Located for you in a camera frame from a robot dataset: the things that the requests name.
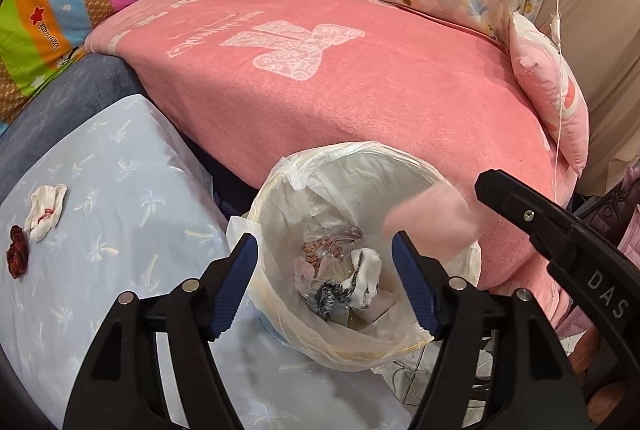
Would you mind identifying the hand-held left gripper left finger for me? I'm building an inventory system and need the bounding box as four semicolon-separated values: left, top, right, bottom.
62;232;259;430

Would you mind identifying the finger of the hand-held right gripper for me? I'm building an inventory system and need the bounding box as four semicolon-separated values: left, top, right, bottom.
475;169;583;261

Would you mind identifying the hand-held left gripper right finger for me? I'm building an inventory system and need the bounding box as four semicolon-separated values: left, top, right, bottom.
391;230;596;430

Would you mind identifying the pink soft cloth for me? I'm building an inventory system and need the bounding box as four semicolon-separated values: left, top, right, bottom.
382;184;478;261

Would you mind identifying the trash bin with white liner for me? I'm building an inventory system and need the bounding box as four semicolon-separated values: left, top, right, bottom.
226;141;483;372

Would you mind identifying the brown rounded object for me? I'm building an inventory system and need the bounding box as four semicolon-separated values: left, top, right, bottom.
570;325;640;416

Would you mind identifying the grey striped sock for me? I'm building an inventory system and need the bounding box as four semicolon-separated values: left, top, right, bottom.
312;280;356;321

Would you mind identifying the small pink printed pillow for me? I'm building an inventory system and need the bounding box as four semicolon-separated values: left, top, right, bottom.
509;11;590;177

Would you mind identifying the pink printed blanket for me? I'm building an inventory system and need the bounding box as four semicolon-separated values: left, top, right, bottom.
85;0;576;341

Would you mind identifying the white sock with red thread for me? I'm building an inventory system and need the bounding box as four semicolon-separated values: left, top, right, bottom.
24;183;68;242

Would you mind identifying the dark red velvet scrunchie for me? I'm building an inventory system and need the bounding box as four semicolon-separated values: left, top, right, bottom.
6;225;30;279

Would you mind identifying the blue-grey plush cushion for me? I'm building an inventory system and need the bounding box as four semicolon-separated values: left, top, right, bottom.
0;55;146;161

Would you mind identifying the colourful cartoon monkey quilt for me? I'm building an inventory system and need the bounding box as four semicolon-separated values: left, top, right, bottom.
0;0;181;121

